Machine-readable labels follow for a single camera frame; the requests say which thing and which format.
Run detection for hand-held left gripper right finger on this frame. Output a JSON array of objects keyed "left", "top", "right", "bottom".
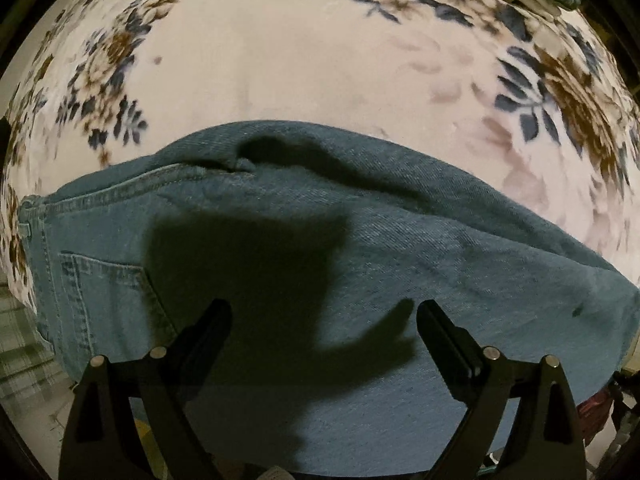
[{"left": 416, "top": 299, "right": 587, "bottom": 480}]

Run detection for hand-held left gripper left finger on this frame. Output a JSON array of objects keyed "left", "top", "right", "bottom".
[{"left": 58, "top": 298, "right": 233, "bottom": 480}]

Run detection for blue denim pants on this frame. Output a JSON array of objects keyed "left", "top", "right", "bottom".
[{"left": 19, "top": 120, "right": 640, "bottom": 479}]

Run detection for dark red bag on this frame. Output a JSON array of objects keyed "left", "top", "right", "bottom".
[{"left": 576, "top": 385, "right": 615, "bottom": 445}]

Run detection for plaid cloth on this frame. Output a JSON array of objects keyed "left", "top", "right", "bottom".
[{"left": 0, "top": 285, "right": 76, "bottom": 413}]

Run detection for floral printed blanket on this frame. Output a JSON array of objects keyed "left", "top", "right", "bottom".
[{"left": 0, "top": 0, "right": 640, "bottom": 321}]

